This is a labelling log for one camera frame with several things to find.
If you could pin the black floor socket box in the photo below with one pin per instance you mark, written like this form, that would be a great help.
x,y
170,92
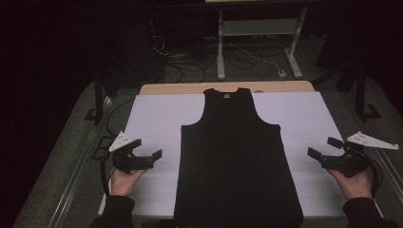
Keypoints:
x,y
101,152

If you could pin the black metal stand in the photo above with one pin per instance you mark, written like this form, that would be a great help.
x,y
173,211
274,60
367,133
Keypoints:
x,y
361,95
99,95

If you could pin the grey metal desk frame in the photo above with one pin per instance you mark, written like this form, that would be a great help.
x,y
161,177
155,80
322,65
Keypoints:
x,y
259,28

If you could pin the person's left hand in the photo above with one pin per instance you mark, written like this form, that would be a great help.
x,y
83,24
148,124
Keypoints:
x,y
123,183

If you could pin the person's right hand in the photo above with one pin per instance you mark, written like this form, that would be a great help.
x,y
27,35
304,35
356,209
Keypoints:
x,y
356,186

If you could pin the wooden table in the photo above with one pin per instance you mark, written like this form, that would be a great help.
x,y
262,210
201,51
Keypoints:
x,y
177,88

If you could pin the white table cover sheet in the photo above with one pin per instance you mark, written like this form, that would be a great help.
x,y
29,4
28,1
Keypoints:
x,y
158,117

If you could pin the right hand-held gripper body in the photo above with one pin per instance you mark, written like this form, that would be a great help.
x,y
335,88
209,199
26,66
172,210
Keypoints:
x,y
350,163

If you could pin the metal floor rail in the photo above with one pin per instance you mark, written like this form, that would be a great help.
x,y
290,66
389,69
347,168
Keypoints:
x,y
79,164
385,167

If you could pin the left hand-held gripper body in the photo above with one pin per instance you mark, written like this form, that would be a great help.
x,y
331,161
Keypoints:
x,y
128,163

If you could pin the black tank top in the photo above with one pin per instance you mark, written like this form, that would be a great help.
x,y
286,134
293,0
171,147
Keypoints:
x,y
236,158

